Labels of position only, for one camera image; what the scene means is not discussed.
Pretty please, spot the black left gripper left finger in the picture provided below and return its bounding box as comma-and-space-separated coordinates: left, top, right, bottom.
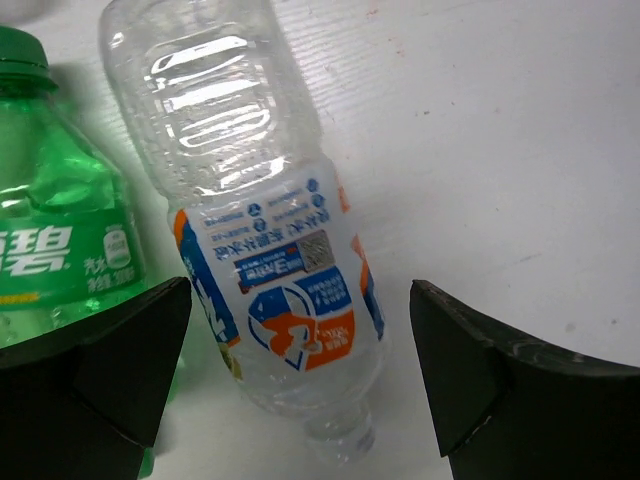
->
1, 277, 192, 479

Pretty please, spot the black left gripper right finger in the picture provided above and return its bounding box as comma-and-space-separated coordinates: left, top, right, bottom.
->
410, 280, 639, 479

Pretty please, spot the clear bottle blue orange label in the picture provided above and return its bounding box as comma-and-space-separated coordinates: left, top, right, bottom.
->
99, 1, 387, 465

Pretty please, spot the green Sprite bottle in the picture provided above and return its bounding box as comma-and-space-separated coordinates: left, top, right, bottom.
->
0, 25, 186, 479

